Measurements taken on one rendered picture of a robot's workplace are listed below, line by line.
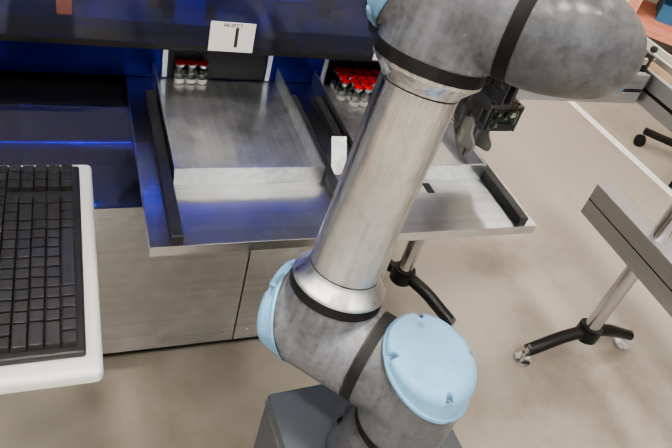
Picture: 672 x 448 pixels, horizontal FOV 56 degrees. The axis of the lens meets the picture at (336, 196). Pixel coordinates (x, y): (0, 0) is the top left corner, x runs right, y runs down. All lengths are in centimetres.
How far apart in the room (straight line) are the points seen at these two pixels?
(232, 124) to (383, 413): 67
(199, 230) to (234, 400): 93
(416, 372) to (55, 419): 126
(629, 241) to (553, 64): 156
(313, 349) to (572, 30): 44
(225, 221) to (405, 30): 52
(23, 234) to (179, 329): 80
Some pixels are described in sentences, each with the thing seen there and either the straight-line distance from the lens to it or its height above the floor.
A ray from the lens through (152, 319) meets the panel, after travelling 173.
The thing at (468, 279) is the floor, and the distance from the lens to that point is 243.
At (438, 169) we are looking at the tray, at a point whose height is 91.
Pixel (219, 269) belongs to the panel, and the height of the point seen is 38.
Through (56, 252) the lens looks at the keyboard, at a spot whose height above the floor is 83.
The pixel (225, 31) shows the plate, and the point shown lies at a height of 103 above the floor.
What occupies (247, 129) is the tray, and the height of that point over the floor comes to 88.
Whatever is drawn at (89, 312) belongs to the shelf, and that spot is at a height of 80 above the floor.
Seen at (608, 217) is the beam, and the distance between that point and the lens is 215.
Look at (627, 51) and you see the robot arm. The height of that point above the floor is 138.
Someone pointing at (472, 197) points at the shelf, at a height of 88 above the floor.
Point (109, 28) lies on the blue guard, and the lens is 121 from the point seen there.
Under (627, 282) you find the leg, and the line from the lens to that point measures 215.
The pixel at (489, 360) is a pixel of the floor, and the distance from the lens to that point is 220.
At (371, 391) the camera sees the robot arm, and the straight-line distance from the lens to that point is 75.
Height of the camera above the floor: 156
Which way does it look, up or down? 38 degrees down
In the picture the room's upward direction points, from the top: 17 degrees clockwise
